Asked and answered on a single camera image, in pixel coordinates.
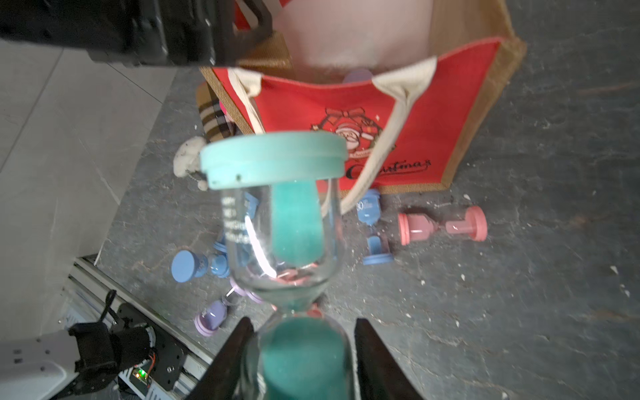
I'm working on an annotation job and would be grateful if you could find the pink 15 hourglass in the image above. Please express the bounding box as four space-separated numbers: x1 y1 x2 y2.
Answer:
398 206 488 246

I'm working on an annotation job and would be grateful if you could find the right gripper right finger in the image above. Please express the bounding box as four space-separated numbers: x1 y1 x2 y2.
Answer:
354 318 423 400

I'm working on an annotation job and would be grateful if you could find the large blue hourglass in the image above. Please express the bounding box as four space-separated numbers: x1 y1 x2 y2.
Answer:
170 233 231 283

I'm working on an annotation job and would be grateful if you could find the green small hourglass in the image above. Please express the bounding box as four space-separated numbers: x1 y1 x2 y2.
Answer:
200 132 355 399

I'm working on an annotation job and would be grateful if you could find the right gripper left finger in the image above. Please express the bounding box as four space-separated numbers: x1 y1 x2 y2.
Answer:
186 317 254 400

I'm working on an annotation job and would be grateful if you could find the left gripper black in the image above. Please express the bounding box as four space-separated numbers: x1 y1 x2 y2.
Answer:
84 0 274 68

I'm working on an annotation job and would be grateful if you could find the white fluffy plush toy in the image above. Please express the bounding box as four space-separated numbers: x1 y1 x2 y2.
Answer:
173 136 208 192

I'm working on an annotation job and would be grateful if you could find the red canvas jute bag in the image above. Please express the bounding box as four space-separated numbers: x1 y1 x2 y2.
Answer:
204 1 526 198

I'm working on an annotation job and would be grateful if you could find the blue small hourglass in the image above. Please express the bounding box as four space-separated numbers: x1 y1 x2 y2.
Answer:
356 189 394 266

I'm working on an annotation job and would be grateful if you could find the purple hourglass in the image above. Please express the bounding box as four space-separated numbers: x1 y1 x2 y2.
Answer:
194 300 228 337
343 68 373 84

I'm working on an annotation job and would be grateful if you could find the plaid brown pouch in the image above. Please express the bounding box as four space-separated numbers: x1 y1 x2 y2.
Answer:
196 83 239 143

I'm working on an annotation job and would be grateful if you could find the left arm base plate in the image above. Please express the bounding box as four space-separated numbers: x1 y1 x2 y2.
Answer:
118 303 187 398

